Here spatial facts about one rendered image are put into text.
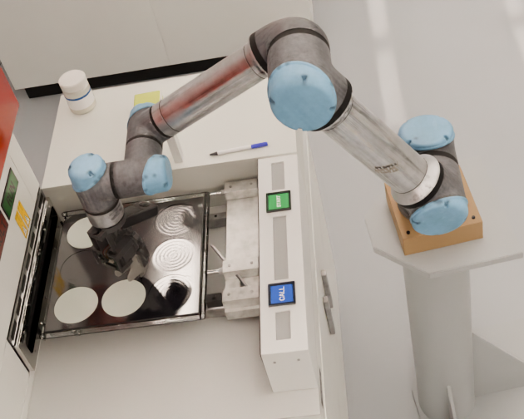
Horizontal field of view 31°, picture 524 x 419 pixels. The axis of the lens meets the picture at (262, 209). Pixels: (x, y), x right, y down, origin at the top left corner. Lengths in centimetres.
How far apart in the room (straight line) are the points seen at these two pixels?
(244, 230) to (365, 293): 102
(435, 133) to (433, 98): 177
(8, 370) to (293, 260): 63
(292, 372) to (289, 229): 32
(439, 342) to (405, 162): 76
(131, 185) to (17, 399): 53
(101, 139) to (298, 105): 86
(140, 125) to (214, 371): 54
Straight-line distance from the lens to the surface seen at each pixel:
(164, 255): 212
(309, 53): 164
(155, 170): 181
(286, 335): 184
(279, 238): 200
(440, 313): 234
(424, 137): 194
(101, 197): 185
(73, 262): 219
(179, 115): 185
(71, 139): 240
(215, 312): 206
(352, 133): 170
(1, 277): 202
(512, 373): 278
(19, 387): 206
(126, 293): 208
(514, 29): 403
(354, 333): 300
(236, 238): 213
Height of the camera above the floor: 244
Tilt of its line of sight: 46 degrees down
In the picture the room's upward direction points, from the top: 15 degrees counter-clockwise
